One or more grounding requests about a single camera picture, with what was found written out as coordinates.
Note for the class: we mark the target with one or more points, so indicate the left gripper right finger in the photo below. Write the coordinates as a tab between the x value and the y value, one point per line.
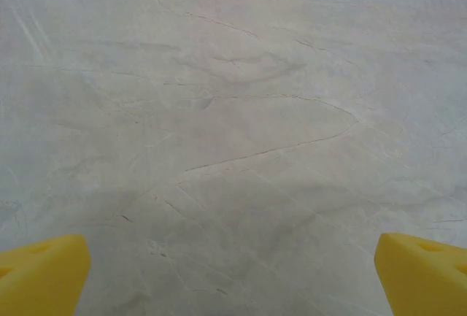
427	279

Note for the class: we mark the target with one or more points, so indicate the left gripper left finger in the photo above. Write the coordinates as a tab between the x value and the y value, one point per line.
40	279

